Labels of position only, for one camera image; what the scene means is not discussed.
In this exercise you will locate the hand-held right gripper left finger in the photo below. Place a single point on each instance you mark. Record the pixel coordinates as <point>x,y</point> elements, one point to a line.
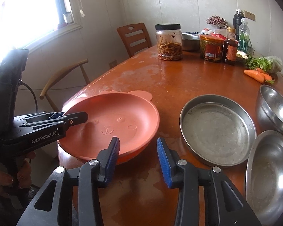
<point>113,156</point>

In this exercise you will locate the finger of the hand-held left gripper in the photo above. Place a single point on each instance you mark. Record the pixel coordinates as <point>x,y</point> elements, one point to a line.
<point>77,119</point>
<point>37,117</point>

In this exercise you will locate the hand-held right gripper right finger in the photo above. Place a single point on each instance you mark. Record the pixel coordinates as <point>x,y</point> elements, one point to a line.
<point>164,163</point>

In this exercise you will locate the orange bear-face plate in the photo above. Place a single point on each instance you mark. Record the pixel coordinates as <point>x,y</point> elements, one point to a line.
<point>122,113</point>

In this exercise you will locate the steel pan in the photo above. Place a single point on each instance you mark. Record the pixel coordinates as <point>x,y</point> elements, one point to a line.
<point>217,131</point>

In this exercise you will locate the wide steel bowl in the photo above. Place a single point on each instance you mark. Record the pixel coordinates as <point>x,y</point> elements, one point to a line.
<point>271,176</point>

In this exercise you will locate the deep steel bowl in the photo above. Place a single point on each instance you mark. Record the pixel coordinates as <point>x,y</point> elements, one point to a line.
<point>276,108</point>

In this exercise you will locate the person's left hand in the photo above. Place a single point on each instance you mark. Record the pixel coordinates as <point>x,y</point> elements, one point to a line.
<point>23,171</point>

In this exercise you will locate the wooden curved-back armchair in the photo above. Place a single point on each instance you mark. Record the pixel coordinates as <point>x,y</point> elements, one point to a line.
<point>61,75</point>

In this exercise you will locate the orange bear-shaped mat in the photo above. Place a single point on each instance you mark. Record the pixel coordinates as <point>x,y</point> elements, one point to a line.
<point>143,95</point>

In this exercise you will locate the window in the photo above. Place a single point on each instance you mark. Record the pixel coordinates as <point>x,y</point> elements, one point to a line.
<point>26,9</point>

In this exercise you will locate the person's dark clothing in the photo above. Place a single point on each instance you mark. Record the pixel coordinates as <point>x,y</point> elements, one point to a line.
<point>4,211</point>

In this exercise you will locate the wooden slat-back chair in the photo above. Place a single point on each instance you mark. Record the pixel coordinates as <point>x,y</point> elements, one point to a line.
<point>132,31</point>

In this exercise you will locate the black-lidded clear jar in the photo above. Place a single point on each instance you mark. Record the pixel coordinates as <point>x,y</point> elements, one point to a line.
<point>168,47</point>

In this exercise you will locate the red-label pickle jar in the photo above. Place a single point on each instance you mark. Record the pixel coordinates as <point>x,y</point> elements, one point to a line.
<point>211,49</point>

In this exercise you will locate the steel basin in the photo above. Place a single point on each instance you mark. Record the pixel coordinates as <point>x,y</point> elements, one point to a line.
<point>189,42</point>

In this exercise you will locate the large carrot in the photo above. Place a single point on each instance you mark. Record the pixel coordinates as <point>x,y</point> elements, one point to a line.
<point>253,74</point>

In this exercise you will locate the dark sauce bottle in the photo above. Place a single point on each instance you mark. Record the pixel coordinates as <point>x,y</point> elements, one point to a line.
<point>230,51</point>

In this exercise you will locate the small carrot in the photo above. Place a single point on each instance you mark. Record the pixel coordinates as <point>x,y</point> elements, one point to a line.
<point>260,70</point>
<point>268,77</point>

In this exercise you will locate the patterned ceramic bowl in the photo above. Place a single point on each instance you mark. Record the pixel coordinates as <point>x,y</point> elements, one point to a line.
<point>193,32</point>

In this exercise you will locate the small white bottle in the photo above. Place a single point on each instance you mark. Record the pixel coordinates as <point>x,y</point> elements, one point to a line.
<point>206,30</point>

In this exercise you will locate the red tissue box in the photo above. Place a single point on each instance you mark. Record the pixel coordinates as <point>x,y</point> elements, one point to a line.
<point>220,31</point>

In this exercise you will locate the bag of celery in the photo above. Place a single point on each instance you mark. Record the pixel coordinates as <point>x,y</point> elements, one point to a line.
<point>268,63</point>

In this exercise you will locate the green plastic bottle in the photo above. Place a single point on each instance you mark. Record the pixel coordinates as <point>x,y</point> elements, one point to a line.
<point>244,37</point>

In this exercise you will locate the beaded flower ornament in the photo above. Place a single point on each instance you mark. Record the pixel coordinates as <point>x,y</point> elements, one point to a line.
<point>216,20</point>

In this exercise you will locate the black thermos flask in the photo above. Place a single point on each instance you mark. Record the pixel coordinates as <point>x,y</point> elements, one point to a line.
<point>237,23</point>

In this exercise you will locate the wall power outlet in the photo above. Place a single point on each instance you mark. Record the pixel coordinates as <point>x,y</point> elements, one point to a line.
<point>112,64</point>

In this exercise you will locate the wall switch panel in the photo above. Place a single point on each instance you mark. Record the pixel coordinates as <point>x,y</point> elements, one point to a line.
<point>250,16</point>

